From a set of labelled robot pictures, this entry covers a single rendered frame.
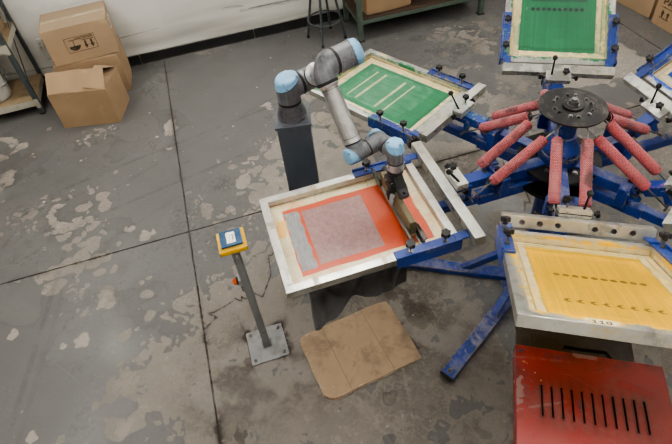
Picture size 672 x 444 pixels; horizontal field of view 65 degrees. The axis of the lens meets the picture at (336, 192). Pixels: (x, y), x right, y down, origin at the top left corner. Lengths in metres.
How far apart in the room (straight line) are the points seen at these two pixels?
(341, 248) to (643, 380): 1.22
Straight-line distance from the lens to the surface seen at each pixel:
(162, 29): 5.95
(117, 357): 3.55
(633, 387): 2.01
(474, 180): 2.56
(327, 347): 3.19
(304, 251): 2.38
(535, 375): 1.94
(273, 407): 3.10
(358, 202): 2.56
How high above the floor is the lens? 2.79
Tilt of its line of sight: 44 degrees down
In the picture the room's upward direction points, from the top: 7 degrees counter-clockwise
